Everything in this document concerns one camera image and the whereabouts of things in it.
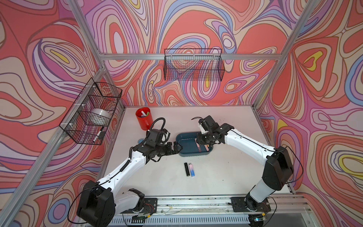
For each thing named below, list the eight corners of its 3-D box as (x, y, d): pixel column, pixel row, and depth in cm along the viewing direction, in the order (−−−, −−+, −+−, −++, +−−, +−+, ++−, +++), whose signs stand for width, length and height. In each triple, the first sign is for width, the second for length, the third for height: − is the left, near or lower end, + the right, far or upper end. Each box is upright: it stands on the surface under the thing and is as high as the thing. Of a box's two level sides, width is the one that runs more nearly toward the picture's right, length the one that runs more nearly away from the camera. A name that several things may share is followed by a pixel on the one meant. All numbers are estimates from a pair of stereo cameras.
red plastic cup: (139, 130, 106) (134, 117, 95) (141, 119, 113) (137, 107, 102) (151, 130, 106) (147, 117, 95) (153, 119, 113) (150, 107, 102)
